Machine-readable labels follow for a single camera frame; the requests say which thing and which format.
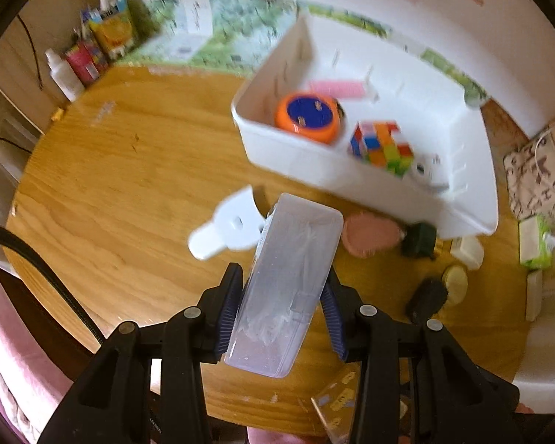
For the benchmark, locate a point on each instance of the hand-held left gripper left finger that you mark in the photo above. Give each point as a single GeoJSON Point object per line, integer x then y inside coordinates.
{"type": "Point", "coordinates": [226, 307]}

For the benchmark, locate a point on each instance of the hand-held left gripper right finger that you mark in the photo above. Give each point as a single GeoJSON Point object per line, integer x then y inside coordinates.
{"type": "Point", "coordinates": [333, 323]}

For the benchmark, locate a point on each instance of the clear plastic box blue label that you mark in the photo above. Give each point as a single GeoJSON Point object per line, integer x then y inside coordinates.
{"type": "Point", "coordinates": [286, 263]}

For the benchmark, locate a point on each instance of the white whale-shaped holder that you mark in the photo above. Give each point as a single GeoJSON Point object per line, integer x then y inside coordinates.
{"type": "Point", "coordinates": [233, 226]}

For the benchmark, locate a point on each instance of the pink oval case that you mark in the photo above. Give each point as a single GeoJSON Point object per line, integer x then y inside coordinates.
{"type": "Point", "coordinates": [367, 236]}

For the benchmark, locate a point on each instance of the white plastic storage bin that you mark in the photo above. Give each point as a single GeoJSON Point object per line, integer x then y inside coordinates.
{"type": "Point", "coordinates": [296, 157]}

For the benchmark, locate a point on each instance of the multicoloured puzzle cube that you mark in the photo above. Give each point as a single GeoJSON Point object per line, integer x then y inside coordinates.
{"type": "Point", "coordinates": [381, 147]}

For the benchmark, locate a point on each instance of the orange round toy blue face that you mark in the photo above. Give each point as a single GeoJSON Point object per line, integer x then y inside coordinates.
{"type": "Point", "coordinates": [307, 115]}

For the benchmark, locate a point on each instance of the pink eraser bar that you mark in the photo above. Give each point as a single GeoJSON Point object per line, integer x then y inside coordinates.
{"type": "Point", "coordinates": [337, 89]}

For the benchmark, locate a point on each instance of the clear packet yellow stickers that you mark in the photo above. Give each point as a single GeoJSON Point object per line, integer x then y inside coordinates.
{"type": "Point", "coordinates": [337, 397]}

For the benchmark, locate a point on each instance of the round gold compact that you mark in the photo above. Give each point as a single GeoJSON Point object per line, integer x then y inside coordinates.
{"type": "Point", "coordinates": [457, 282]}

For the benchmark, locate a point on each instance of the white rounded plastic box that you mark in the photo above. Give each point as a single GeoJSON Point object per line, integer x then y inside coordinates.
{"type": "Point", "coordinates": [469, 252]}

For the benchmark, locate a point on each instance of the green tissue pack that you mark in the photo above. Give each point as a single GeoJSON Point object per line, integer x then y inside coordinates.
{"type": "Point", "coordinates": [539, 245]}

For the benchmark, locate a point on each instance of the pink fleece garment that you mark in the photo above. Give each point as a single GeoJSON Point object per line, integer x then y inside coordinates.
{"type": "Point", "coordinates": [9, 356]}

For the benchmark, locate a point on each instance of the printed canvas bag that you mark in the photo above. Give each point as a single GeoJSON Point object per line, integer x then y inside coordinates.
{"type": "Point", "coordinates": [541, 180]}

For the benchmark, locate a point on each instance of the white spray bottle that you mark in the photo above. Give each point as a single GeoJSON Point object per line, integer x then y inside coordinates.
{"type": "Point", "coordinates": [64, 76]}

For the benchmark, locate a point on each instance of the orange juice carton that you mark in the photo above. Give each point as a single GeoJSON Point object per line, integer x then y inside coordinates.
{"type": "Point", "coordinates": [113, 32]}

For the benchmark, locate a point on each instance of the green grape wall poster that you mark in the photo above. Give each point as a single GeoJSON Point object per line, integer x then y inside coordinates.
{"type": "Point", "coordinates": [240, 32]}

